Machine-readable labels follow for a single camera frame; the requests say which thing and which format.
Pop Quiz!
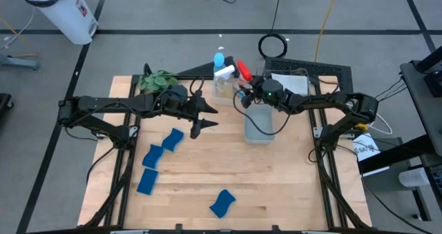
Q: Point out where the spray bottle white nozzle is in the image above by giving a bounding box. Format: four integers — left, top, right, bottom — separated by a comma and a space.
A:
213, 64, 238, 100

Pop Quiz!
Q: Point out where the small frosted plastic bin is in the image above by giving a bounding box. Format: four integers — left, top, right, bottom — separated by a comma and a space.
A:
211, 70, 249, 106

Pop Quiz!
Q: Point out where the air freshener can blue cap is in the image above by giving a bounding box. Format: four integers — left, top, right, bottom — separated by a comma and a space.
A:
213, 52, 227, 75

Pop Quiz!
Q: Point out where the black perforated panel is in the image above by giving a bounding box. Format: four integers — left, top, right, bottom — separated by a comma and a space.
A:
264, 57, 355, 104

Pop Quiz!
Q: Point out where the white cylinder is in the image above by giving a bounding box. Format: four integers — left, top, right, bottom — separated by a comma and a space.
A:
398, 167, 431, 188

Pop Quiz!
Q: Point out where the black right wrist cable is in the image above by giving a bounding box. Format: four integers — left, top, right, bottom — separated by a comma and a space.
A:
233, 88, 291, 136

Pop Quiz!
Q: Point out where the black triangular panel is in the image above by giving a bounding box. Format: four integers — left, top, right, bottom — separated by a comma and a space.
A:
176, 55, 242, 78

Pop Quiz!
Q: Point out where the grey plastic bin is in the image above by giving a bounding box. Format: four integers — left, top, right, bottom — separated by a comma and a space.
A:
243, 102, 276, 146

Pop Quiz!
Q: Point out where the rectangular blue sponge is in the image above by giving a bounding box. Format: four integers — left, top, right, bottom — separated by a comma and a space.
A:
136, 168, 160, 196

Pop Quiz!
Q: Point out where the green plant in white pot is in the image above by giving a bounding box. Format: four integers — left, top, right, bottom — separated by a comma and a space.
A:
137, 70, 180, 94

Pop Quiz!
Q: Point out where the white floor cable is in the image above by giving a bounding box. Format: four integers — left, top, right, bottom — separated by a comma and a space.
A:
0, 6, 36, 51

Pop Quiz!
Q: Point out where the white paper sign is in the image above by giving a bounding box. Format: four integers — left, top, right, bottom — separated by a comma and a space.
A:
352, 133, 381, 163

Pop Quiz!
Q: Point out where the large clear plastic bin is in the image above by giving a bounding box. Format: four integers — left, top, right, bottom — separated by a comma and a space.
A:
256, 67, 312, 101

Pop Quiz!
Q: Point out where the coiled black floor cable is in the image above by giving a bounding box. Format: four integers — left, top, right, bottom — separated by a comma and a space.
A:
257, 0, 289, 59

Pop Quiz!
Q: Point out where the Windex bottle red nozzle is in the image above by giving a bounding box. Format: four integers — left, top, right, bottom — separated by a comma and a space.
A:
234, 59, 255, 93

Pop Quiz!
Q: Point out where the yellow floor cable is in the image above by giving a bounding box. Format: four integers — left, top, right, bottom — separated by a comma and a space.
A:
313, 0, 341, 64

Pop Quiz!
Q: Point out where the black left arm base cable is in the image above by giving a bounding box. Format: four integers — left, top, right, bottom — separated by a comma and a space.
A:
85, 144, 117, 185

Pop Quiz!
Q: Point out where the grey waffle towel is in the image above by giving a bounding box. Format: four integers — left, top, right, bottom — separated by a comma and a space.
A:
271, 72, 309, 97

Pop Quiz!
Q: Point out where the wavy blue sponge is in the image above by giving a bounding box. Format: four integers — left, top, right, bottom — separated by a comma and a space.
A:
161, 127, 185, 153
209, 188, 237, 219
142, 144, 166, 170

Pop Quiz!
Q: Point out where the white trash can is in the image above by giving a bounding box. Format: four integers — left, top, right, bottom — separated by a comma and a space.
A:
21, 0, 99, 46

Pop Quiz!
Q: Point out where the grey stand base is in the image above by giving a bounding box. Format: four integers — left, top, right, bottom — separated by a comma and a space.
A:
0, 52, 41, 72

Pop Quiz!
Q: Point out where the black metal table frame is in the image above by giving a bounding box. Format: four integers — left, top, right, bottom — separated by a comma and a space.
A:
82, 73, 372, 232

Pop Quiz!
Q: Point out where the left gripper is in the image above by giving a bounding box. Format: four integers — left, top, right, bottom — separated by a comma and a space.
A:
179, 95, 220, 140

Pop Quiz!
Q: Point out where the dark grey equipment cart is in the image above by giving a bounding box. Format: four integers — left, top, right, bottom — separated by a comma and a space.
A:
357, 46, 442, 224

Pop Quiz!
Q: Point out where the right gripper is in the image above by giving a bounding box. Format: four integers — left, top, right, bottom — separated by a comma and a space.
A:
240, 77, 267, 110

